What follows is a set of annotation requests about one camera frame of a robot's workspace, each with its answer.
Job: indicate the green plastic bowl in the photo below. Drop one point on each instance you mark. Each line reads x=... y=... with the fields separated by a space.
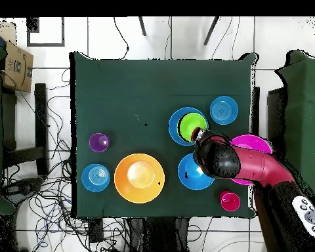
x=190 y=123

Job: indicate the blue plastic bowl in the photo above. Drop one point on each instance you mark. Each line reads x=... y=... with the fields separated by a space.
x=190 y=176
x=173 y=126

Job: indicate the large pink plastic bowl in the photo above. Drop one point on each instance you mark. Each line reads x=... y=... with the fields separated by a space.
x=252 y=143

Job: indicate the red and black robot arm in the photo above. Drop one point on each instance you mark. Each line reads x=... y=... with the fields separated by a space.
x=252 y=162

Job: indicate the translucent blue shallow bowl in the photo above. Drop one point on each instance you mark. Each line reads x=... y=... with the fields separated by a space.
x=224 y=110
x=95 y=177

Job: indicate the large orange plastic bowl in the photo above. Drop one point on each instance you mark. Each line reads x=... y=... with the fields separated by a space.
x=139 y=176

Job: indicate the red plastic cup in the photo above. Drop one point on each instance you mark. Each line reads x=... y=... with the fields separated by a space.
x=230 y=201

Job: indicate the dark green table cloth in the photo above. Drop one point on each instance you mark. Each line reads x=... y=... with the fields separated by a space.
x=134 y=86

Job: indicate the purple plastic cup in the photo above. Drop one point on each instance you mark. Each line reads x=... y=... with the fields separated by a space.
x=97 y=143

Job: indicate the dark grey tripod leg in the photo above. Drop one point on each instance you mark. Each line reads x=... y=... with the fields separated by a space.
x=211 y=31
x=142 y=26

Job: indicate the black table foot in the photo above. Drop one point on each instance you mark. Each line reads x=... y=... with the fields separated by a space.
x=95 y=231

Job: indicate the cardboard box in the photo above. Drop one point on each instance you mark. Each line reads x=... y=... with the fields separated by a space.
x=17 y=68

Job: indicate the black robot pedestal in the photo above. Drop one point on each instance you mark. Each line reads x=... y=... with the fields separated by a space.
x=160 y=236

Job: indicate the black stool frame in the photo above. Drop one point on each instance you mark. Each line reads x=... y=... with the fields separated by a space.
x=40 y=118

